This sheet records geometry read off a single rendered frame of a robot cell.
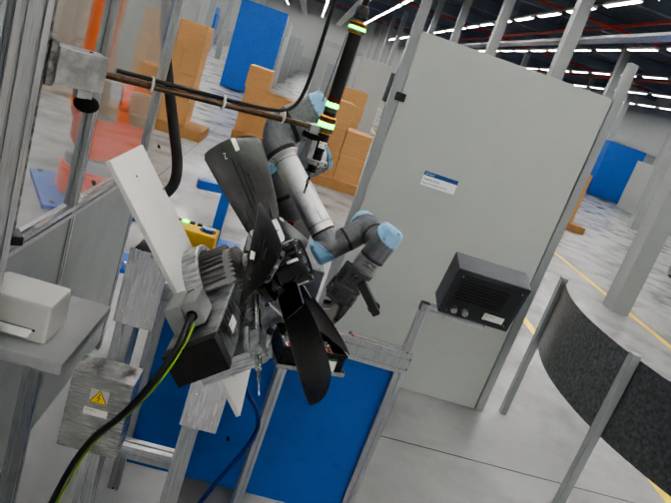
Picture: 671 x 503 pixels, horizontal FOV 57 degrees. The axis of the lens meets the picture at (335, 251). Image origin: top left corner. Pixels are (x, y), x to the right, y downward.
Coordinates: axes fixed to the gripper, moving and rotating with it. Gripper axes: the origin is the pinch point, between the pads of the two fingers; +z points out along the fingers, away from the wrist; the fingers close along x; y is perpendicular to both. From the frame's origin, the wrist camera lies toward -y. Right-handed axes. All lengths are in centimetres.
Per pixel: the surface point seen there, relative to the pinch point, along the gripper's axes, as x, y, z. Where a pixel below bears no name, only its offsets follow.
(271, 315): 4.3, 16.6, 5.2
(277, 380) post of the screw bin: -9.7, 0.1, 28.5
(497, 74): -171, -36, -110
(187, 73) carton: -761, 190, 63
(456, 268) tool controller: -24, -30, -33
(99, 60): 44, 80, -36
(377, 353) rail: -27.3, -27.5, 8.3
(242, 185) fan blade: 16, 44, -25
